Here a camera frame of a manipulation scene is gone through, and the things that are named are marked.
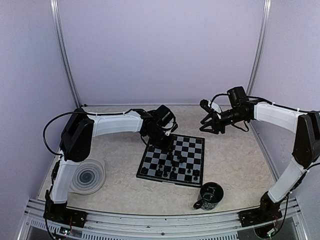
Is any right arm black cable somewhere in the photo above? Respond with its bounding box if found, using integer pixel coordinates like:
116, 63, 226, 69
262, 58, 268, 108
246, 94, 316, 113

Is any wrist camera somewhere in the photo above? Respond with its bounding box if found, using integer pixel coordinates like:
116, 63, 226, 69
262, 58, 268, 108
199, 99, 222, 118
164, 121, 178, 136

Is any clear collapsible silicone bowl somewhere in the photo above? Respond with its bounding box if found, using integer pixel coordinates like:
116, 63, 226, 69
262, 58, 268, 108
68, 159, 107, 196

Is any right aluminium corner post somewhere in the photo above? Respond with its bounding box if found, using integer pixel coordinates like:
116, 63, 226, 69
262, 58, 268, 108
246, 0, 272, 95

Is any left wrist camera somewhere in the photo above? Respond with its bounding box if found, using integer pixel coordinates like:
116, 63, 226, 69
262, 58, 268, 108
164, 121, 178, 136

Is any aluminium front rail frame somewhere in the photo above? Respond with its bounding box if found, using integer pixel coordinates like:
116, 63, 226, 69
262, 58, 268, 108
14, 198, 312, 240

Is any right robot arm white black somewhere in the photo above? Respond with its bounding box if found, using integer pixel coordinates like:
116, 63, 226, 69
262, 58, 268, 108
199, 86, 320, 227

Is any dark green mug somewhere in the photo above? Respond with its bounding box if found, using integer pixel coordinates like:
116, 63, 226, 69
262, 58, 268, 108
193, 182, 224, 211

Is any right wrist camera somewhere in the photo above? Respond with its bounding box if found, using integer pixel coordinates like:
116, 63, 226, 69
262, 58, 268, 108
199, 99, 222, 118

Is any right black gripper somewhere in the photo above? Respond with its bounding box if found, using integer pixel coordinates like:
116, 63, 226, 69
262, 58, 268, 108
199, 107, 247, 134

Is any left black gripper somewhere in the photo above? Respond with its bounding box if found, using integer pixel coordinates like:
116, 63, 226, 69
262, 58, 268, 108
146, 127, 176, 153

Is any aluminium corner post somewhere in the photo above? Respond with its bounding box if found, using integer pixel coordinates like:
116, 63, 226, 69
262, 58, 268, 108
50, 0, 81, 108
246, 0, 272, 95

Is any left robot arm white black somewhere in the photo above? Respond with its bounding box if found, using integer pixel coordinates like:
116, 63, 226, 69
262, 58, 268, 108
43, 105, 178, 228

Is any black grey chess board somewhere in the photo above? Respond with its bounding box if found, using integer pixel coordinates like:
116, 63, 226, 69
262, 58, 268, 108
136, 134, 205, 188

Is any left aluminium corner post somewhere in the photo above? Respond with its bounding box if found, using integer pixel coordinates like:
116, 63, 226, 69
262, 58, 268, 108
50, 0, 81, 108

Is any black chess piece pile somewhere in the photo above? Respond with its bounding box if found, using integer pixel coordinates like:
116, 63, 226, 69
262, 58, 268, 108
167, 151, 185, 167

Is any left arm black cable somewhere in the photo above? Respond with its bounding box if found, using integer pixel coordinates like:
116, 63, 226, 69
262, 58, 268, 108
42, 111, 76, 156

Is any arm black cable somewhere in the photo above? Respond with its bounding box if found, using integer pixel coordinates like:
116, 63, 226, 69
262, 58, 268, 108
246, 94, 316, 113
42, 111, 76, 156

